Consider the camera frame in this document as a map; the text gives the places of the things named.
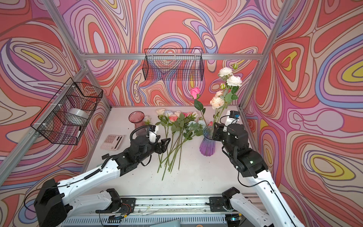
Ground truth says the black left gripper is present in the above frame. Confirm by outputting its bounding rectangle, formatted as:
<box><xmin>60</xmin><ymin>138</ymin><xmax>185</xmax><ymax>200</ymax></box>
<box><xmin>136</xmin><ymin>135</ymin><xmax>171</xmax><ymax>165</ymax></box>

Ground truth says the purple ribbed glass vase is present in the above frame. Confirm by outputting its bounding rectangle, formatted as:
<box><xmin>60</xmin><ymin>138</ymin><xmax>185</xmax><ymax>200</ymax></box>
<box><xmin>199</xmin><ymin>126</ymin><xmax>216</xmax><ymax>157</ymax></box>

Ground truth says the peach rose spray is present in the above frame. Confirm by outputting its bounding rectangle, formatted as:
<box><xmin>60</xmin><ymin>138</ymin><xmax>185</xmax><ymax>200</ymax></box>
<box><xmin>210</xmin><ymin>90</ymin><xmax>225</xmax><ymax>124</ymax></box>

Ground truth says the white rose spray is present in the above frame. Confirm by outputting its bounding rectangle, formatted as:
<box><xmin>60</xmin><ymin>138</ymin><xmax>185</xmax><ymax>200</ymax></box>
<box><xmin>216</xmin><ymin>63</ymin><xmax>242</xmax><ymax>122</ymax></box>

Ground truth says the pink rose stem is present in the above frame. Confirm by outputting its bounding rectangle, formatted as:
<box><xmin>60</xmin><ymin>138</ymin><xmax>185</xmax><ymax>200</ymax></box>
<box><xmin>190</xmin><ymin>88</ymin><xmax>208</xmax><ymax>138</ymax></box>

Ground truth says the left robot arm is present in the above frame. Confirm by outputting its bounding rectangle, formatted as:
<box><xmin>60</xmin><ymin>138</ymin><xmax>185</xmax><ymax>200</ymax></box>
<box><xmin>34</xmin><ymin>135</ymin><xmax>171</xmax><ymax>227</ymax></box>

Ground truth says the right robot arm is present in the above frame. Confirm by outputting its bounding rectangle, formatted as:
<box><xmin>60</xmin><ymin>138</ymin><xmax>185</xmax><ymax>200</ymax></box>
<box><xmin>212</xmin><ymin>123</ymin><xmax>304</xmax><ymax>227</ymax></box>

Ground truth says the red glass vase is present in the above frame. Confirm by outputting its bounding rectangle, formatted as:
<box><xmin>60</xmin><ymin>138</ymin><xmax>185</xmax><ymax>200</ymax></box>
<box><xmin>129</xmin><ymin>111</ymin><xmax>148</xmax><ymax>136</ymax></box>

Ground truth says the flower pile on table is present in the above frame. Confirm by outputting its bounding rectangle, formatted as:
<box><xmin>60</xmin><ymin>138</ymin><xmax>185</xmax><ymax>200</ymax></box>
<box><xmin>156</xmin><ymin>108</ymin><xmax>206</xmax><ymax>175</ymax></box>

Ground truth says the silver tape roll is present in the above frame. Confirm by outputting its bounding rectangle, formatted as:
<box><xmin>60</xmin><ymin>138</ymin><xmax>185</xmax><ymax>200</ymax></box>
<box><xmin>67</xmin><ymin>108</ymin><xmax>89</xmax><ymax>121</ymax></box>

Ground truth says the metal base rail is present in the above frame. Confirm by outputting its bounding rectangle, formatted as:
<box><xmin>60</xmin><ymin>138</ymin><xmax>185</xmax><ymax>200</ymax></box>
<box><xmin>53</xmin><ymin>194</ymin><xmax>284</xmax><ymax>227</ymax></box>

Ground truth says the black wire basket back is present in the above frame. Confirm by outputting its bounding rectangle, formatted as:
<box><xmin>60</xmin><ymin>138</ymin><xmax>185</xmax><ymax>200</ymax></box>
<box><xmin>142</xmin><ymin>48</ymin><xmax>204</xmax><ymax>81</ymax></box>

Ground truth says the black wire basket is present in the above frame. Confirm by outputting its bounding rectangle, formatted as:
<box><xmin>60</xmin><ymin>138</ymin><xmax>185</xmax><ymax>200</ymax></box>
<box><xmin>142</xmin><ymin>48</ymin><xmax>204</xmax><ymax>81</ymax></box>
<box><xmin>31</xmin><ymin>78</ymin><xmax>103</xmax><ymax>145</ymax></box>

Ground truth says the black wire basket left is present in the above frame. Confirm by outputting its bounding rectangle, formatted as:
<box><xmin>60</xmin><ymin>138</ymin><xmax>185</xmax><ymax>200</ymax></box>
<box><xmin>31</xmin><ymin>78</ymin><xmax>103</xmax><ymax>145</ymax></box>

